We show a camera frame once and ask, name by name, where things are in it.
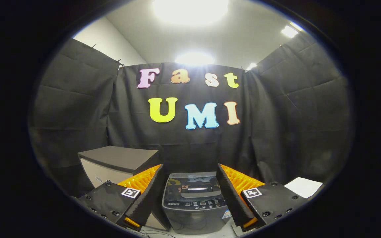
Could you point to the grey cabinet with dark top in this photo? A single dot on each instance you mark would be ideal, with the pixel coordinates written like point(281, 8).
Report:
point(117, 158)

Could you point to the black backdrop cloth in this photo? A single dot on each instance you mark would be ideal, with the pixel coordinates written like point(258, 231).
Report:
point(193, 145)

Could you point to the large ceiling light panel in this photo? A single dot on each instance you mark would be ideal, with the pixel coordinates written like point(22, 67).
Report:
point(190, 10)

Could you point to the dark grey washing machine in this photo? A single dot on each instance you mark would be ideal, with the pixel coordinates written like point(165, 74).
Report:
point(193, 221)

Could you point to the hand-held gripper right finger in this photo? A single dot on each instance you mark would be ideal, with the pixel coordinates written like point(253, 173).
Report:
point(232, 195)

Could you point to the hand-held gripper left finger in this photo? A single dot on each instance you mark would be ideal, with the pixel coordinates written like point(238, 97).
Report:
point(149, 195)

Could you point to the white flat board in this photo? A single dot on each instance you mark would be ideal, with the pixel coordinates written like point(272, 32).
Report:
point(304, 186)

